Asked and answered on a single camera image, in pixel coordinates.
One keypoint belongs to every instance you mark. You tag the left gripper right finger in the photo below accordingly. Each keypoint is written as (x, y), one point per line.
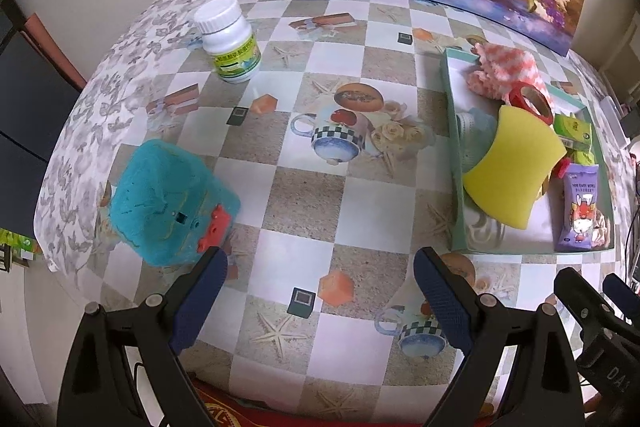
(543, 387)

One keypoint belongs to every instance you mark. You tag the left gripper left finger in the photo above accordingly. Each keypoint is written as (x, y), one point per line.
(99, 387)

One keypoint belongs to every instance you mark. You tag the purple baby wipes pack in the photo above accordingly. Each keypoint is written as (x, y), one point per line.
(580, 191)

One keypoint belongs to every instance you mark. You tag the yellow sponge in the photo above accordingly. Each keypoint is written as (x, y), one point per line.
(506, 182)

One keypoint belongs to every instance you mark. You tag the green tissue pack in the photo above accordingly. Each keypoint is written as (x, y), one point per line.
(574, 133)

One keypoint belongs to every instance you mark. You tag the light blue face mask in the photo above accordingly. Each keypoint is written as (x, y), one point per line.
(476, 132)

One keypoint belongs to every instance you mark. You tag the red tape roll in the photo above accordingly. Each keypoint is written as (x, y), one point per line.
(527, 97)

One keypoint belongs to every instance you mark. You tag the pink white zigzag cloth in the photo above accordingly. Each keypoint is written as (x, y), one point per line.
(501, 66)

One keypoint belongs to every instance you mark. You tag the lime green cloth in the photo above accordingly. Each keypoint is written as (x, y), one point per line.
(583, 158)

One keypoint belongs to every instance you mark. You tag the teal plastic box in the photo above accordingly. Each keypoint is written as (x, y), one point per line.
(169, 207)

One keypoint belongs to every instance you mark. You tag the dark cabinet red edge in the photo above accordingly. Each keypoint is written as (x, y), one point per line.
(39, 87)

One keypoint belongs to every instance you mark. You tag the checkered patterned tablecloth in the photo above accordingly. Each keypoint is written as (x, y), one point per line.
(321, 255)

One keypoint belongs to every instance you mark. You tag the white pill bottle green label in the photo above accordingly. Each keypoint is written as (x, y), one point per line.
(228, 40)

